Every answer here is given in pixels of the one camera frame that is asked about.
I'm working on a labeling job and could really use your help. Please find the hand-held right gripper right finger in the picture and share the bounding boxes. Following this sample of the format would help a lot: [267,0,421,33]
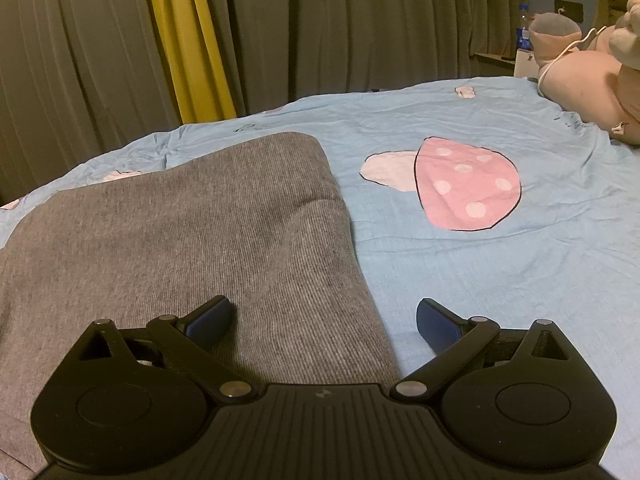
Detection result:
[389,297,571,402]

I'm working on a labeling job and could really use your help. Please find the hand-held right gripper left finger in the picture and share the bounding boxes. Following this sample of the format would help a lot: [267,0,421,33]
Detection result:
[75,296,259,404]

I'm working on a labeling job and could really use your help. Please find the grey pants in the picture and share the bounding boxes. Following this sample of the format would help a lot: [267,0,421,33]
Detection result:
[0,131,402,480]

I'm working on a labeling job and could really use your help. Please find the blue mushroom print bedsheet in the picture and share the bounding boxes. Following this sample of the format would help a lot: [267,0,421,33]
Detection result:
[0,76,640,467]

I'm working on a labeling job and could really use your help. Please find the yellow curtain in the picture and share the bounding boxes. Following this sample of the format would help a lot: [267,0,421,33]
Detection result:
[142,0,239,126]

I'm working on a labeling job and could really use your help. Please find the wooden nightstand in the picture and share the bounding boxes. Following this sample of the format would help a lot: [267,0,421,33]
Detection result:
[470,50,519,79]

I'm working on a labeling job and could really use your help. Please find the white box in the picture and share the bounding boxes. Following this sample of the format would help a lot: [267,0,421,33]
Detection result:
[514,49,539,80]

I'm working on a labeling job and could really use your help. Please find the grey curtain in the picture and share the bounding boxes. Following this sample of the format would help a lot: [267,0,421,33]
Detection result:
[0,0,182,209]
[200,0,532,117]

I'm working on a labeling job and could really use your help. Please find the pink plush toy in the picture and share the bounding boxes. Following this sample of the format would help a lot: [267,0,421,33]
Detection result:
[529,10,640,147]

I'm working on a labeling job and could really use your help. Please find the clear water bottle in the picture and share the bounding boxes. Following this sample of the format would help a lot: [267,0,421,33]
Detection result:
[515,3,534,57]

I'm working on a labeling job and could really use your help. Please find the beige plush toy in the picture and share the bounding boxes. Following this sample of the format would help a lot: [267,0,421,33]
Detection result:
[612,0,640,69]

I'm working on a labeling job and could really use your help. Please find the white cable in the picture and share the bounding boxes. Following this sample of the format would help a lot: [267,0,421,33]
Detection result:
[537,7,609,97]

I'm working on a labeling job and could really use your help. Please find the dark wall socket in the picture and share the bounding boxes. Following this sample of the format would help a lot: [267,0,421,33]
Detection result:
[553,0,584,24]

